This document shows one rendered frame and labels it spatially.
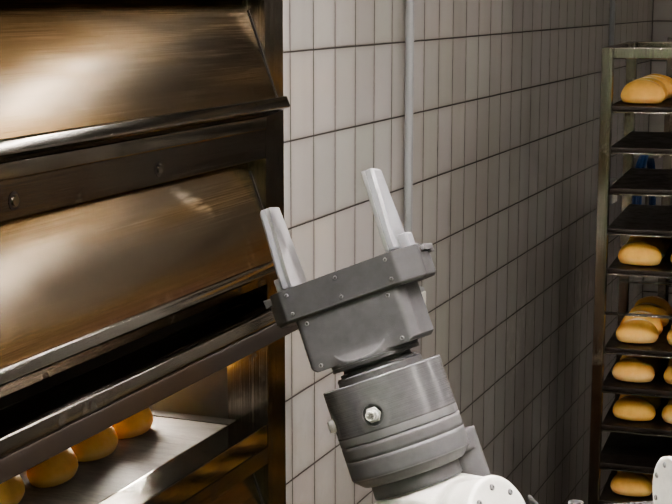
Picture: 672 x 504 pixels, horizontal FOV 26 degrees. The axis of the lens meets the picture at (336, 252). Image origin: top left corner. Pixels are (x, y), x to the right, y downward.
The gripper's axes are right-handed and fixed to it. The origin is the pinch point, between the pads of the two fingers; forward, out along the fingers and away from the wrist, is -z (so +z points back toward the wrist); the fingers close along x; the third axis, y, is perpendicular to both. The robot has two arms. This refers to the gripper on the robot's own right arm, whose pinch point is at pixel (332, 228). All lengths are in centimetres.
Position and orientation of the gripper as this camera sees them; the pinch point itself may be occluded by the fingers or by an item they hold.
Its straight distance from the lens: 104.9
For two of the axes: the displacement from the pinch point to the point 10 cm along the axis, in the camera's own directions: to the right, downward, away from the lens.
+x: 8.8, -3.3, -3.3
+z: 3.2, 9.4, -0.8
